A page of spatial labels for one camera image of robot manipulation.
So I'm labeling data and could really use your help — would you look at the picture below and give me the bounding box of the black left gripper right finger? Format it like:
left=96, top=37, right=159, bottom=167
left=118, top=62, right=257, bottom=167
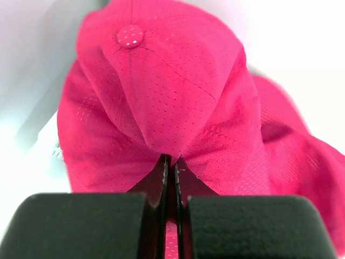
left=174, top=163, right=336, bottom=258

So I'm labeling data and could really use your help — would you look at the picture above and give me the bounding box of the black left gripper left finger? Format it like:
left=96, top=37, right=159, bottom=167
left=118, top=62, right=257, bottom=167
left=1, top=155, right=171, bottom=259

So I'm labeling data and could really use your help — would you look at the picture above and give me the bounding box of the white plastic basket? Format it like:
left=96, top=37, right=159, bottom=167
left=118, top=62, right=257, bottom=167
left=27, top=112, right=66, bottom=178

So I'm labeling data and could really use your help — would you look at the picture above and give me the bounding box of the pink cap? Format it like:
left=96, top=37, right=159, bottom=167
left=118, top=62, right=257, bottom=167
left=58, top=1, right=274, bottom=195
left=253, top=75, right=344, bottom=256

